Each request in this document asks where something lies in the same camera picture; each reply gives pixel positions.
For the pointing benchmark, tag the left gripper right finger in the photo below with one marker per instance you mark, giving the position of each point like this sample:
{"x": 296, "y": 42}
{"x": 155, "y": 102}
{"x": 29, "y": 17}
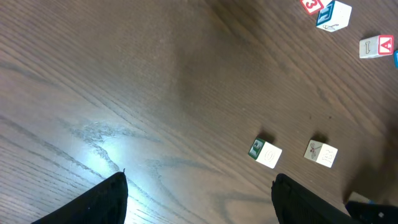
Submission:
{"x": 294, "y": 204}

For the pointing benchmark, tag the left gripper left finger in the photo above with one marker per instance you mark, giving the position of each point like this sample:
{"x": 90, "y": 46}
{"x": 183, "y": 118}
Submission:
{"x": 105, "y": 203}

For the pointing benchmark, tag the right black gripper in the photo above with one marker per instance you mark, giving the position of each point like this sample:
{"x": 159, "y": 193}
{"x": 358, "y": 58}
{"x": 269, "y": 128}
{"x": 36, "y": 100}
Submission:
{"x": 371, "y": 213}

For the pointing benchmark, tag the white block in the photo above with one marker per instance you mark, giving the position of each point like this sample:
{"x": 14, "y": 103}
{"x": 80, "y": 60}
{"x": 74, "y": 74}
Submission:
{"x": 320, "y": 153}
{"x": 334, "y": 16}

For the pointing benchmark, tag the green sided block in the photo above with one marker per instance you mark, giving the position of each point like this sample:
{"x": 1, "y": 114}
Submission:
{"x": 265, "y": 153}

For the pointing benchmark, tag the blue top block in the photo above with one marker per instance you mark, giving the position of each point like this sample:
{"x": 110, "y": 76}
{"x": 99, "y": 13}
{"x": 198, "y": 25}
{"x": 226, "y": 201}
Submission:
{"x": 356, "y": 197}

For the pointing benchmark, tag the blue sided letter block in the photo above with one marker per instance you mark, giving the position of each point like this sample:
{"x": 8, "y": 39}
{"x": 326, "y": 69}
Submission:
{"x": 396, "y": 58}

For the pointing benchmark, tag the red letter A block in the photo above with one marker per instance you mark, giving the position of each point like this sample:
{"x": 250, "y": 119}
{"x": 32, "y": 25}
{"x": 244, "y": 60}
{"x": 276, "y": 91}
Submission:
{"x": 377, "y": 46}

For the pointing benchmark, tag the white block beside red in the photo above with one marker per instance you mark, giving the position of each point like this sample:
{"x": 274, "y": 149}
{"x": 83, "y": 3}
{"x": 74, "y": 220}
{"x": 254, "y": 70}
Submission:
{"x": 334, "y": 16}

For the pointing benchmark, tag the red number block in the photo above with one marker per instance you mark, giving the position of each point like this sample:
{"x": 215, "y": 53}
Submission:
{"x": 312, "y": 6}

